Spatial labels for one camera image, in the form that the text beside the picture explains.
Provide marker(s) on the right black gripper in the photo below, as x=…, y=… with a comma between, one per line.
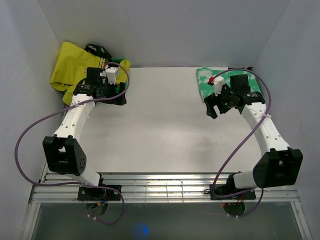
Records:
x=210, y=100

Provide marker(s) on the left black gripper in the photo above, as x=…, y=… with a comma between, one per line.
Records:
x=121, y=89

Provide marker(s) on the yellow trousers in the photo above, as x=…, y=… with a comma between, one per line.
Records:
x=78, y=72

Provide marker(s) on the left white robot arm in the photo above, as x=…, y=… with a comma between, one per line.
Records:
x=63, y=152

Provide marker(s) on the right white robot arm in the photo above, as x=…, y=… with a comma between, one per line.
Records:
x=279, y=164

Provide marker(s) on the green white tie-dye folded garment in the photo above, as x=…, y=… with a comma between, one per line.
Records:
x=204, y=74

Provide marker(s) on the green plastic bin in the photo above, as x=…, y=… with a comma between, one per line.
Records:
x=118, y=61

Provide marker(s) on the black white patterned garment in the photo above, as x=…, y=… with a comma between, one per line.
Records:
x=98, y=51

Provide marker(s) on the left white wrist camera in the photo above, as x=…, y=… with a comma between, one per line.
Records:
x=111, y=72

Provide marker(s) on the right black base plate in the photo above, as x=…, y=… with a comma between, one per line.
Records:
x=222, y=192

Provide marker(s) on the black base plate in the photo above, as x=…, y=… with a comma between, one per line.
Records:
x=97, y=194
x=222, y=192

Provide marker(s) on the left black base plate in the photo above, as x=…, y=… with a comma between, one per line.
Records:
x=97, y=194

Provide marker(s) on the aluminium rail frame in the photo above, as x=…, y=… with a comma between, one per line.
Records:
x=152, y=188

